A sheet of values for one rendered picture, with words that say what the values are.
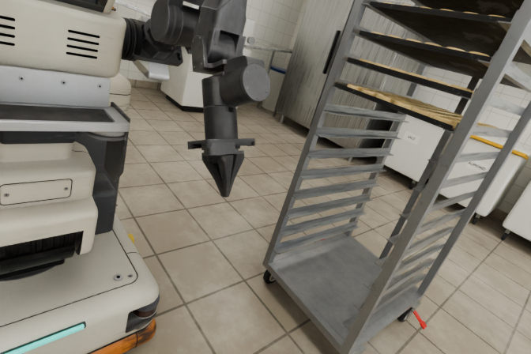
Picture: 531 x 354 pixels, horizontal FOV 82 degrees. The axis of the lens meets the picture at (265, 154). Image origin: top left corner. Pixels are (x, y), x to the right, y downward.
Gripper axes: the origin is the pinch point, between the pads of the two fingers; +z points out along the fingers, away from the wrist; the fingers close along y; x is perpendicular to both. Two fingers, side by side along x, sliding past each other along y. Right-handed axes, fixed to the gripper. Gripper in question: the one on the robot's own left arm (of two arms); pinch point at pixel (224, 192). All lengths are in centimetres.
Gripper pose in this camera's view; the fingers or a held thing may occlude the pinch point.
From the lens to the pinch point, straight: 54.1
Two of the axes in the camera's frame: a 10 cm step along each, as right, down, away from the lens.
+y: 7.2, -0.5, 6.9
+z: 0.6, 10.0, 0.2
